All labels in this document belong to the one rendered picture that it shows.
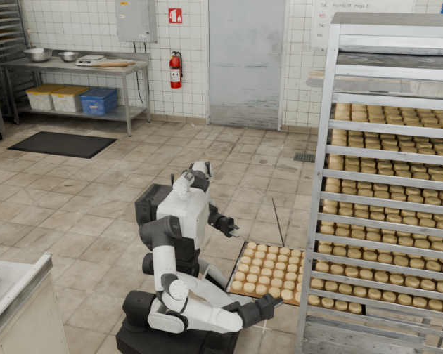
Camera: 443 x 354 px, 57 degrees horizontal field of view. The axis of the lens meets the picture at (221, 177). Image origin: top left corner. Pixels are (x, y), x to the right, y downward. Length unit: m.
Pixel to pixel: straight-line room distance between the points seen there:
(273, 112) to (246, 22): 1.24
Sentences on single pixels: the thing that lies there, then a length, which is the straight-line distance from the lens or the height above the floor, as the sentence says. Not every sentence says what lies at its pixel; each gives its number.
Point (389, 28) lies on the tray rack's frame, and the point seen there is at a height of 1.81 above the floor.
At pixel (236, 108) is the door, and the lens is 5.89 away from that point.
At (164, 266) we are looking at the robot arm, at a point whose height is 0.91.
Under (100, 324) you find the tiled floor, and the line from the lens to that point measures 2.81.
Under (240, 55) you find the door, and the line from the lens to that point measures 5.72.
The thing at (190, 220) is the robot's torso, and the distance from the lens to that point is 1.84.
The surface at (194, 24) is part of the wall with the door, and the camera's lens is 5.81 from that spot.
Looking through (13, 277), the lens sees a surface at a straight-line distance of 1.92.
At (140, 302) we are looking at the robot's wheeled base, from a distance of 2.38.
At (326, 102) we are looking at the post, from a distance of 1.38.
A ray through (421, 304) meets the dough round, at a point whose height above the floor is 0.79.
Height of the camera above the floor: 1.94
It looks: 26 degrees down
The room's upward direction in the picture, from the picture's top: straight up
